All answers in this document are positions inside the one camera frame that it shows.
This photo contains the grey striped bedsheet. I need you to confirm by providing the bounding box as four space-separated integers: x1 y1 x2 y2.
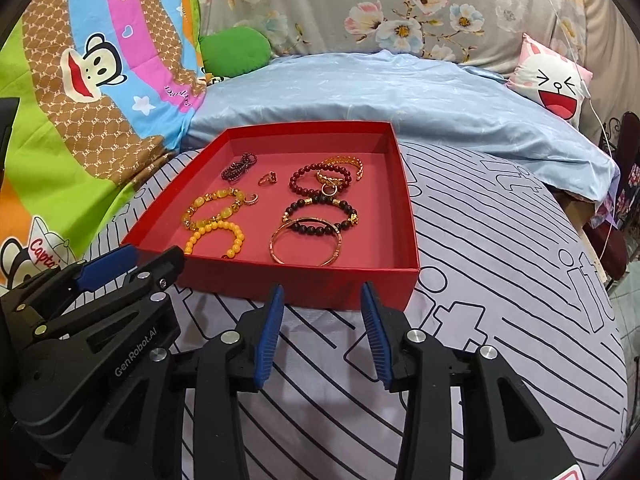
80 140 631 480

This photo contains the thin gold bangle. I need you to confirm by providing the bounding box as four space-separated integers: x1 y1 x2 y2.
270 217 343 266

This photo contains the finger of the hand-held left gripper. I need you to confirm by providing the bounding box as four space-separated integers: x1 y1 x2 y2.
0 245 138 320
30 246 186 355

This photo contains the black bead gold charm bracelet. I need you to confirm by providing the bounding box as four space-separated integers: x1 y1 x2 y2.
281 195 359 237

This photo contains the green pillow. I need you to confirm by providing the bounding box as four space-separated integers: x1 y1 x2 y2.
197 25 271 77

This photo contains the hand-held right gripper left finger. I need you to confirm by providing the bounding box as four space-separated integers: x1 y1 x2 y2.
60 284 286 480

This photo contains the gold link bracelet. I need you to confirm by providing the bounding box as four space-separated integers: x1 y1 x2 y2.
320 155 365 181

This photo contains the light blue sheet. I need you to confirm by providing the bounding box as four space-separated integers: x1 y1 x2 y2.
182 50 621 206

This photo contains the pink cartoon face pillow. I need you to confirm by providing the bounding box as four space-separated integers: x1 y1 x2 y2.
506 32 594 128

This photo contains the red jewelry tray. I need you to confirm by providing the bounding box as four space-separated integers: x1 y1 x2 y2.
120 121 421 311

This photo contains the yellow round bead bracelet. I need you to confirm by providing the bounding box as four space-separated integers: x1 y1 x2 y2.
184 221 246 260

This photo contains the white cable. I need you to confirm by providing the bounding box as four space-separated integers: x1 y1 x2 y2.
542 0 621 271

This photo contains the yellow crystal charm bracelet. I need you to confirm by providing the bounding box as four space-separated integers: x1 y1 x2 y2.
181 186 248 233

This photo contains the dark red bead bracelet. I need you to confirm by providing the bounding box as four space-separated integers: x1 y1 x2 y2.
290 161 351 195

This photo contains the cartoon monkey blanket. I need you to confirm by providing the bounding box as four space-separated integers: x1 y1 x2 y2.
0 0 211 301

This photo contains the wooden board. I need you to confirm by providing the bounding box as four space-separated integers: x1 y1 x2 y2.
555 185 608 281

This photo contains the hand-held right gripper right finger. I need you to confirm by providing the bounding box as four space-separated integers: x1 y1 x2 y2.
360 281 583 480

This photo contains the dark purple bead bracelet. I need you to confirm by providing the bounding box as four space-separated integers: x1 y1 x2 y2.
221 152 258 179

